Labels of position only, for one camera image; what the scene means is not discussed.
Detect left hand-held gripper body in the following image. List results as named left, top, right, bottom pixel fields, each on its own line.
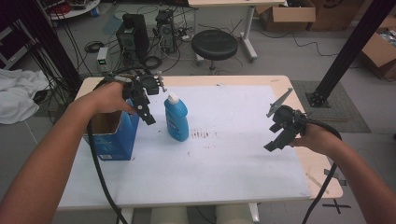
left=116, top=70, right=167, bottom=117

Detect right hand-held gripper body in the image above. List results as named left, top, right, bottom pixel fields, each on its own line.
left=266, top=88, right=309, bottom=140

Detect blue plastic bottle white cap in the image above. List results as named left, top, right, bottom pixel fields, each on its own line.
left=163, top=91, right=191, bottom=143

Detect blue cardboard box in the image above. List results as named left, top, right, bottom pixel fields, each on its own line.
left=83, top=98, right=140, bottom=161

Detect person's left hand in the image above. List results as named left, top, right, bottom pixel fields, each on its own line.
left=81, top=81, right=138, bottom=116

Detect person's right hand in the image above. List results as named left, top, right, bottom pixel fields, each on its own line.
left=290, top=123, right=340, bottom=157

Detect white power supply unit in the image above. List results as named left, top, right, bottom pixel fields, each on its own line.
left=95, top=46, right=110, bottom=75

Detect grey floor mat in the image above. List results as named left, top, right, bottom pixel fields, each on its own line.
left=290, top=79, right=372, bottom=134

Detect black computer tower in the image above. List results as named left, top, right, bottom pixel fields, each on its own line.
left=115, top=12, right=150, bottom=62

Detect white table mat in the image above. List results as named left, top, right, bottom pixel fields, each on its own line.
left=57, top=84, right=313, bottom=209

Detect grey open computer tower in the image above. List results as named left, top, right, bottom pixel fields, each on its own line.
left=154, top=8, right=177, bottom=54

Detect black round stool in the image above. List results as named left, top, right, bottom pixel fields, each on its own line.
left=191, top=29, right=239, bottom=75

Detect open brown cardboard box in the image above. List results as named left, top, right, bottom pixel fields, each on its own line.
left=255, top=4, right=317, bottom=33

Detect round white table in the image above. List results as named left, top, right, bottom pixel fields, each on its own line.
left=36, top=0, right=102, bottom=21

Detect white background table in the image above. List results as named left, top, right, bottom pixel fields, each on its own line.
left=188, top=0, right=288, bottom=63

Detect large brown cardboard box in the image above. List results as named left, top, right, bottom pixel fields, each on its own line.
left=360, top=15, right=396, bottom=80

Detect closed brown cardboard box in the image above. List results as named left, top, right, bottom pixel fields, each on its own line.
left=307, top=0, right=366, bottom=32

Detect white cloth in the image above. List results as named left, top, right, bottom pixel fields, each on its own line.
left=0, top=68, right=50, bottom=126

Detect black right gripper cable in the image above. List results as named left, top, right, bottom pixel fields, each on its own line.
left=301, top=119, right=343, bottom=224

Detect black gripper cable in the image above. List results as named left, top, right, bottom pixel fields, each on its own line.
left=87, top=119, right=129, bottom=224
left=301, top=119, right=343, bottom=224

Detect coiled black cable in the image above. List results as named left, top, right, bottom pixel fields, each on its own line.
left=83, top=40, right=106, bottom=54

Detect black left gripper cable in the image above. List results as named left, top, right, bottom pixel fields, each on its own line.
left=87, top=119, right=129, bottom=224

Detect black metal stand with cables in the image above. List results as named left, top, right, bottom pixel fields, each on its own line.
left=17, top=0, right=84, bottom=91

